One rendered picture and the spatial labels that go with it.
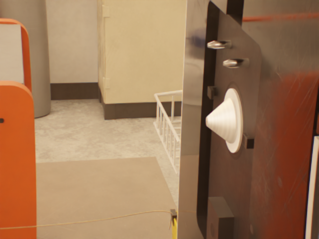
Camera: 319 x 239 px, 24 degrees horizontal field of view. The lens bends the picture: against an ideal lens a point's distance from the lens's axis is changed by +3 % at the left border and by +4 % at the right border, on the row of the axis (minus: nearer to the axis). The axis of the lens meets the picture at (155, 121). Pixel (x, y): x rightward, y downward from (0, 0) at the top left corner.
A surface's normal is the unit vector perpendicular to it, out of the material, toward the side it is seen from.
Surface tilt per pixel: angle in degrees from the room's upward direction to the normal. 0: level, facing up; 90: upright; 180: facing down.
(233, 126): 86
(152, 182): 0
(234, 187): 90
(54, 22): 90
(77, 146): 0
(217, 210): 0
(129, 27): 90
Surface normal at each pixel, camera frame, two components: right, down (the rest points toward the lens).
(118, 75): 0.17, 0.37
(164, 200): 0.03, -0.93
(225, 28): -0.99, 0.04
